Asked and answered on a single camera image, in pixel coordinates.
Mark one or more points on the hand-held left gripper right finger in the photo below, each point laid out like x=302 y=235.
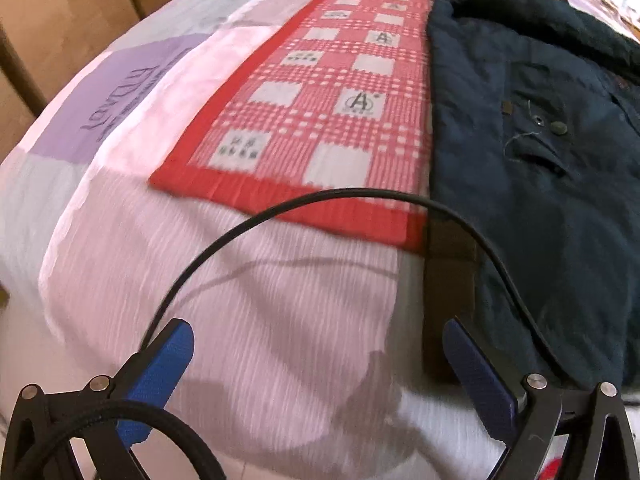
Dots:
x=480 y=385

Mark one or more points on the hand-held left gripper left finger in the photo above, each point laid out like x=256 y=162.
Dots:
x=160 y=375

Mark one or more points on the purple pink patchwork bed quilt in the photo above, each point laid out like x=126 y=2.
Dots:
x=250 y=335

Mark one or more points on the red checked mat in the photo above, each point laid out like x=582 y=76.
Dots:
x=300 y=110

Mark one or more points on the wooden wardrobe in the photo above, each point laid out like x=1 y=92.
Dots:
x=60 y=15

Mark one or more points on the dark navy padded jacket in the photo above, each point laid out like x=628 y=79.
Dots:
x=550 y=210

